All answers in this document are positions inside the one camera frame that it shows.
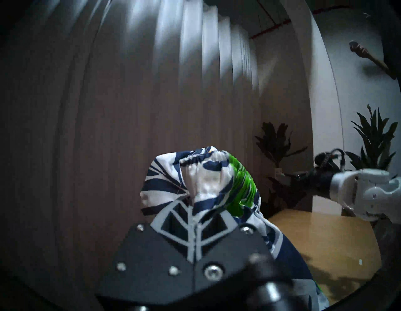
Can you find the navy green leaf print shorts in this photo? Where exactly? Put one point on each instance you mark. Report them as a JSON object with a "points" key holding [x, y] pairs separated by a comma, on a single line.
{"points": [[203, 175]]}

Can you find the spiky green leafy plant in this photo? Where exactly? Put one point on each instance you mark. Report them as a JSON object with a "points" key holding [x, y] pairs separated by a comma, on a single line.
{"points": [[374, 141]]}

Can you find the long grey curtain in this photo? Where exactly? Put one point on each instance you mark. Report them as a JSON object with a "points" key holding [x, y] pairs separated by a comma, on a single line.
{"points": [[125, 125]]}

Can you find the potted plant with paper tag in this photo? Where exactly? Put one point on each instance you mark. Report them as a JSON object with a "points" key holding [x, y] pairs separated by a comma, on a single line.
{"points": [[275, 141]]}

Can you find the wooden wall hook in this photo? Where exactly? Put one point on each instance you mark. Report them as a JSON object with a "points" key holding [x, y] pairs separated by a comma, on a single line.
{"points": [[369, 56]]}

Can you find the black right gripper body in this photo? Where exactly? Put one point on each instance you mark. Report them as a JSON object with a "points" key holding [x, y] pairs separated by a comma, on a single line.
{"points": [[319, 181]]}

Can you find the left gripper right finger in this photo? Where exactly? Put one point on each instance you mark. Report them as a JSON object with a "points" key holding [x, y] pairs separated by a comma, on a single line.
{"points": [[222, 247]]}

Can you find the white paper plant tag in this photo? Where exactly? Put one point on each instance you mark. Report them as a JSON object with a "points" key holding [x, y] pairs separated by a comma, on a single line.
{"points": [[278, 172]]}

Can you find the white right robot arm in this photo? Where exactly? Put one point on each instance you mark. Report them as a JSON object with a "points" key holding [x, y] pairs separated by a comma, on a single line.
{"points": [[366, 191]]}

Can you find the red ceiling pipe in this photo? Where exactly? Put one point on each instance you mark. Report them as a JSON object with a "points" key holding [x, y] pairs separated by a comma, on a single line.
{"points": [[272, 26]]}

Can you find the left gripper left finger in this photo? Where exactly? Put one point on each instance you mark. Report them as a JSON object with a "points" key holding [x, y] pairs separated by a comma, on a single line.
{"points": [[150, 260]]}

